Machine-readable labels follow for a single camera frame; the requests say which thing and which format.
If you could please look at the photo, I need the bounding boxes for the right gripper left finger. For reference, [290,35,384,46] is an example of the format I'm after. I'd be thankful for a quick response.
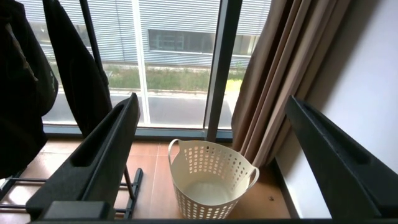
[26,92,141,220]

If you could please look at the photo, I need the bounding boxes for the black shorts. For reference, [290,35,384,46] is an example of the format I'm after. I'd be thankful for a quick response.
[0,0,60,180]

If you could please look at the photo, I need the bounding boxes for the window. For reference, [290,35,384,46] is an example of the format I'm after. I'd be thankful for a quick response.
[17,0,272,141]

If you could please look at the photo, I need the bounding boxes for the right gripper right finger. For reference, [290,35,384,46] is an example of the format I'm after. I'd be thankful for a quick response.
[284,95,398,218]

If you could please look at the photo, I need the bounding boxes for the black garment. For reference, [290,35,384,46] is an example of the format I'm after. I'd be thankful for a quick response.
[42,0,113,138]

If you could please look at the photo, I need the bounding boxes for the white laundry basket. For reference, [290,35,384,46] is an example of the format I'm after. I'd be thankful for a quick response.
[167,138,261,220]

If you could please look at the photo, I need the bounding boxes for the brown curtain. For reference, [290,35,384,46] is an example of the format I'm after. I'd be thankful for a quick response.
[231,0,352,169]

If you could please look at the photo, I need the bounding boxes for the black clothes rack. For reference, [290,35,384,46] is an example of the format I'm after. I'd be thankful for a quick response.
[0,0,144,220]

